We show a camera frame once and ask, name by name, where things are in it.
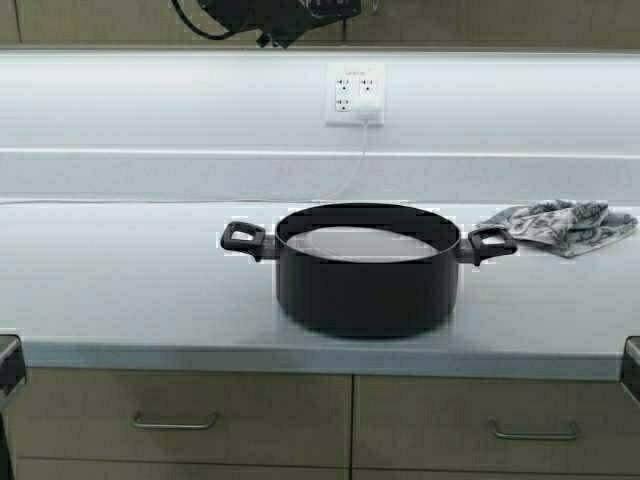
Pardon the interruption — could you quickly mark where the black two-handled cooking pot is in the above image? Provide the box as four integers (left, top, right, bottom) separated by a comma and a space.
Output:
220, 203, 518, 338

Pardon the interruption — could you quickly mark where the cabinet door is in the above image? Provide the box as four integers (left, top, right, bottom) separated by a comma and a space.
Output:
347, 1, 639, 50
0, 0, 346, 47
15, 459, 350, 479
352, 469, 639, 480

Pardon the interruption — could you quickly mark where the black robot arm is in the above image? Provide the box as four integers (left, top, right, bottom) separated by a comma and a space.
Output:
171, 0, 365, 49

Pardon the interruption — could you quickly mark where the middle beige drawer front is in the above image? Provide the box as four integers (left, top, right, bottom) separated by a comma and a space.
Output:
352, 376, 639, 475

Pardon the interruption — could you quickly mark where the beige drawer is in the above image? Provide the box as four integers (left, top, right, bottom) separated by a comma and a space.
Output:
352, 376, 639, 475
6, 368, 351, 468

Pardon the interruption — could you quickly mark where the grey patterned dish cloth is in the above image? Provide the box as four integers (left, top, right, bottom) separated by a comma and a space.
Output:
477, 199, 639, 259

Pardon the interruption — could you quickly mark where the left beige drawer front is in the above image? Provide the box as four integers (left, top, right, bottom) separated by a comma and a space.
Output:
6, 368, 351, 468

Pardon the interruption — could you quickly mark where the white charger cable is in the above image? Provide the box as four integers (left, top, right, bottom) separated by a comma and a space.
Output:
0, 119, 371, 207

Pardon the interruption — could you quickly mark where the white wall power outlet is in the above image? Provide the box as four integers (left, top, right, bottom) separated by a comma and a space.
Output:
326, 62, 386, 127

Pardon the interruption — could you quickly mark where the left drawer metal handle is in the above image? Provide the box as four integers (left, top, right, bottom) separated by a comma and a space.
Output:
131, 411, 220, 431

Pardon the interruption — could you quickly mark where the drawer metal handle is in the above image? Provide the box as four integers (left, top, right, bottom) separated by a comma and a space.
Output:
131, 411, 220, 431
488, 418, 579, 442

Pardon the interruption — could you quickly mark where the middle drawer metal handle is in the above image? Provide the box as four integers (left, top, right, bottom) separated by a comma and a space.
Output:
488, 418, 579, 442

